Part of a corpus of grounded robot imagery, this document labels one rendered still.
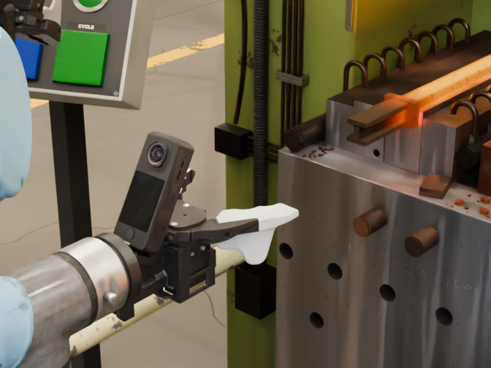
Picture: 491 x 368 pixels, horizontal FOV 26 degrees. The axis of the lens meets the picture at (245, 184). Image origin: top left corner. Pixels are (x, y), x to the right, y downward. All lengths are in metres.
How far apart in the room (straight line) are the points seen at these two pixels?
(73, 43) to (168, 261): 0.56
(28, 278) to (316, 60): 0.79
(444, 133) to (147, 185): 0.46
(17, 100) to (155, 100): 3.51
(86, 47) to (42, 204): 1.92
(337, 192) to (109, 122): 2.67
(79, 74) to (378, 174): 0.45
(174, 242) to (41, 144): 2.84
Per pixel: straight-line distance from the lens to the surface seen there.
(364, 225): 1.33
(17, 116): 0.71
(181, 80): 4.42
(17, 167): 0.71
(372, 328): 1.45
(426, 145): 1.37
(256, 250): 1.09
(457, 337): 1.38
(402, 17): 1.67
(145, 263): 1.03
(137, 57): 1.54
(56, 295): 0.95
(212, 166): 3.61
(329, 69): 1.61
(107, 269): 0.98
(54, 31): 1.34
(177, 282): 1.05
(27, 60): 1.56
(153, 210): 1.02
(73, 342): 1.56
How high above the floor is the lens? 1.49
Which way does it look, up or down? 25 degrees down
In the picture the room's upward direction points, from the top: straight up
